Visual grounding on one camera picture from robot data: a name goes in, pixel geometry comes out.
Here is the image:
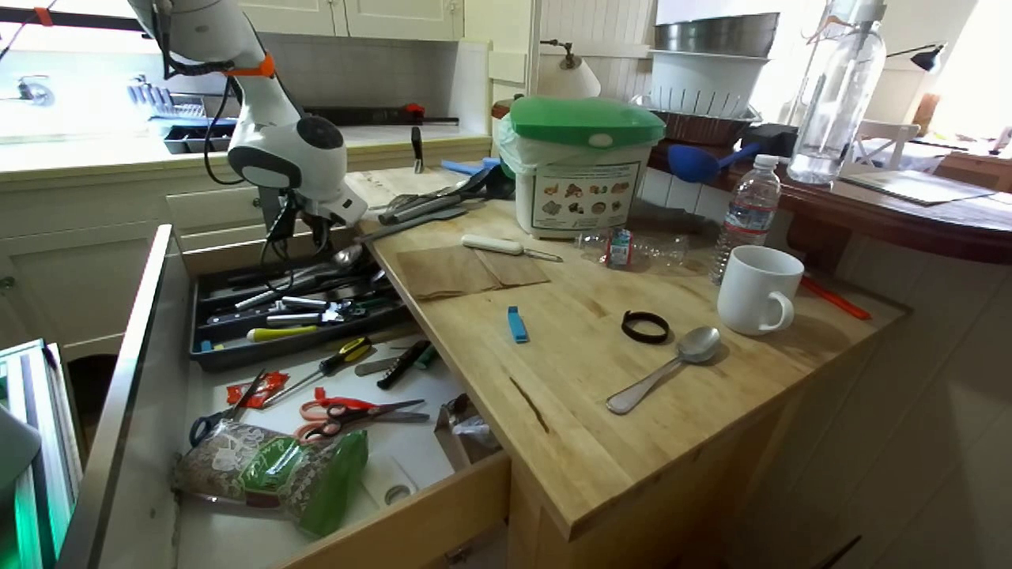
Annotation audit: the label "round dark wooden table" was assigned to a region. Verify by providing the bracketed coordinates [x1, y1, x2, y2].
[776, 154, 1012, 269]

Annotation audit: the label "white ceramic mug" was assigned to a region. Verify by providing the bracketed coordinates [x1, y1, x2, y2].
[716, 240, 808, 339]

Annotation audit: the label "green clear snack bag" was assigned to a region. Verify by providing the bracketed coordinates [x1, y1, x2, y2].
[170, 420, 373, 544]

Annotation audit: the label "metal can opener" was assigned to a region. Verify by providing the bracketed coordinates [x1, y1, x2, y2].
[262, 293, 362, 328]

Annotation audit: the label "yellow handled peeler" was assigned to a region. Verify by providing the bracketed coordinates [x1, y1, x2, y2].
[245, 322, 324, 346]

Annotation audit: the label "black desk lamp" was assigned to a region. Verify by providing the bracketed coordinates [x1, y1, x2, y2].
[881, 42, 948, 76]

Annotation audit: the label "white shade table lamp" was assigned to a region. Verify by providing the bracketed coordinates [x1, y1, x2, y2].
[534, 39, 606, 104]

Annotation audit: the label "grey metal rack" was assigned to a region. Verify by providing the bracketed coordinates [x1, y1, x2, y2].
[0, 336, 90, 569]

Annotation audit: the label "white round plastic gadget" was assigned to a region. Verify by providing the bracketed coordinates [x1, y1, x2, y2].
[362, 452, 424, 513]

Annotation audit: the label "wooden butcher block island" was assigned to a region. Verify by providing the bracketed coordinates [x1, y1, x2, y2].
[321, 169, 910, 569]

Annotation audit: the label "large metal spoon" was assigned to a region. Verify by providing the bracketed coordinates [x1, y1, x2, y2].
[604, 322, 732, 418]

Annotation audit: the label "open wooden kitchen drawer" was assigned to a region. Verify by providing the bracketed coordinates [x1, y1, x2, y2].
[61, 217, 516, 569]

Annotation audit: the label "black cutlery tray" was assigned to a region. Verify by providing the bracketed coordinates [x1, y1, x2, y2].
[186, 250, 419, 372]

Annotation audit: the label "blue grey dish rack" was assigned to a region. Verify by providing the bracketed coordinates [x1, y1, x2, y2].
[123, 72, 233, 126]

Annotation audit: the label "grey metal spatula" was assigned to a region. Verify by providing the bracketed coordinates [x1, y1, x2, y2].
[362, 203, 480, 247]

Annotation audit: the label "tall clear glass bottle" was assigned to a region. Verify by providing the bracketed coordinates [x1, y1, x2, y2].
[789, 0, 891, 189]

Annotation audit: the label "small jar with blue label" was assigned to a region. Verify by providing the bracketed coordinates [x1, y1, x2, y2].
[604, 224, 637, 269]

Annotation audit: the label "yellow black screwdriver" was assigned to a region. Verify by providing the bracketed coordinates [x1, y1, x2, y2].
[266, 333, 380, 405]

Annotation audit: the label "black kitchen tongs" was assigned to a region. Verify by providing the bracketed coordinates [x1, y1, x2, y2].
[377, 158, 500, 229]

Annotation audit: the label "small cardboard box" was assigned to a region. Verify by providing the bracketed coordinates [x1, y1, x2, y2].
[430, 393, 505, 468]

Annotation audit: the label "orange handled scissors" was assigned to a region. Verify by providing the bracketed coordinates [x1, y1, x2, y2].
[290, 388, 433, 448]

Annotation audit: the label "white bin with green lid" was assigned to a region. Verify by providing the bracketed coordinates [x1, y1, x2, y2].
[491, 94, 672, 240]

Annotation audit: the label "chrome faucet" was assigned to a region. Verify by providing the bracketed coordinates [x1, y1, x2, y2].
[12, 72, 56, 111]

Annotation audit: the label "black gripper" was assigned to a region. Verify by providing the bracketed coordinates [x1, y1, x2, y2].
[262, 186, 337, 267]

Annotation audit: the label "white paper sheet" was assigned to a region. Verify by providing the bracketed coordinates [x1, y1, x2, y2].
[839, 160, 989, 208]

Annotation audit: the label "dark blue handled utensil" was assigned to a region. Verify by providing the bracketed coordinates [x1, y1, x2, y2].
[186, 367, 273, 452]

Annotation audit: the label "black window bar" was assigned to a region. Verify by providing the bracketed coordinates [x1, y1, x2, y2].
[0, 2, 146, 44]

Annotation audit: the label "metal mixing bowl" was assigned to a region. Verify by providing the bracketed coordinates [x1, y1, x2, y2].
[651, 11, 785, 59]

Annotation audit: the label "grey flat stick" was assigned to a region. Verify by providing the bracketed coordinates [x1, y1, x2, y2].
[351, 353, 406, 381]

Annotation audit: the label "white kitchen cabinet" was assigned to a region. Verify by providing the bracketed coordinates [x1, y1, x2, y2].
[0, 130, 500, 358]

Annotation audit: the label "white handled knife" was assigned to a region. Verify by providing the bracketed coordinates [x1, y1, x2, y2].
[454, 230, 566, 263]

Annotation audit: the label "small plastic water bottle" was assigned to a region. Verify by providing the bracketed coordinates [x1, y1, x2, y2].
[717, 153, 790, 286]

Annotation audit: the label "blue cloth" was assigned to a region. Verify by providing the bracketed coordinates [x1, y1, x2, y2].
[441, 154, 505, 189]

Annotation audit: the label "red pen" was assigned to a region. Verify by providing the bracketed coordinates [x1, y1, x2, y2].
[799, 276, 876, 322]

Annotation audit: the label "black ice cube tray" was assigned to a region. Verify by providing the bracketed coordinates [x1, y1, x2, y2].
[160, 121, 245, 158]

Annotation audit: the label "blue rubber glove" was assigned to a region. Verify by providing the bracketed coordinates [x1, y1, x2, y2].
[661, 140, 766, 184]

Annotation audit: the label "black rubber ring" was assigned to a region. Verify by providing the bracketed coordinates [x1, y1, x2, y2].
[616, 306, 675, 347]

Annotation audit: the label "white plastic crate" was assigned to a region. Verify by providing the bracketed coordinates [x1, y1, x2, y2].
[632, 164, 739, 215]

